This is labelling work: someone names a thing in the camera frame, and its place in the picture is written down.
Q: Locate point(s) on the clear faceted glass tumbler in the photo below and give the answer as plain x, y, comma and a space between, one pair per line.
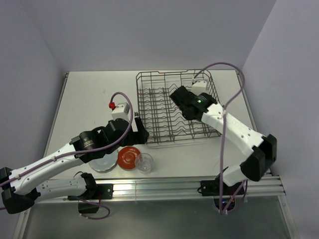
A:
144, 163

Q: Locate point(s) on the pale blue scalloped plate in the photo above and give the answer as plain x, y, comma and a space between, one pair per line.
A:
104, 164

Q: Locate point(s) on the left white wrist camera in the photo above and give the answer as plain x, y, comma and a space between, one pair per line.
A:
119, 111

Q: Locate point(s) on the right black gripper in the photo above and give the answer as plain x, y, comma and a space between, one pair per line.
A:
194, 95

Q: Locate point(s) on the left black base bracket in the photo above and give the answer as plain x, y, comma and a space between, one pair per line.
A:
103, 192

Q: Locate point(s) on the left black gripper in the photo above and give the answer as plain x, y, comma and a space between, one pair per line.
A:
138, 137

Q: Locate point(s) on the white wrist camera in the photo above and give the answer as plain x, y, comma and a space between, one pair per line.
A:
198, 86
119, 111

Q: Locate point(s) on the right black base bracket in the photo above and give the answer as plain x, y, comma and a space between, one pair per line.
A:
211, 188

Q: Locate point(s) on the black base bracket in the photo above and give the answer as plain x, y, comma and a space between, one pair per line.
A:
103, 192
211, 188

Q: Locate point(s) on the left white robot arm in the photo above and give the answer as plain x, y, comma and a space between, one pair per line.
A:
22, 188

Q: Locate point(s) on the orange-red saucer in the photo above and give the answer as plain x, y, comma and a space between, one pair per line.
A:
127, 156

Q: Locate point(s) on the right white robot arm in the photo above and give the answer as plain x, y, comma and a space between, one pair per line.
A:
260, 150

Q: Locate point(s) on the aluminium mounting rail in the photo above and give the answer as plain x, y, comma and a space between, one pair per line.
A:
181, 188

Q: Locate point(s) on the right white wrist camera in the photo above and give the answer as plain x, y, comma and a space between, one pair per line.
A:
198, 86

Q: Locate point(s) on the grey wire dish rack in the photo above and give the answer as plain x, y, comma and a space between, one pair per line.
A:
160, 116

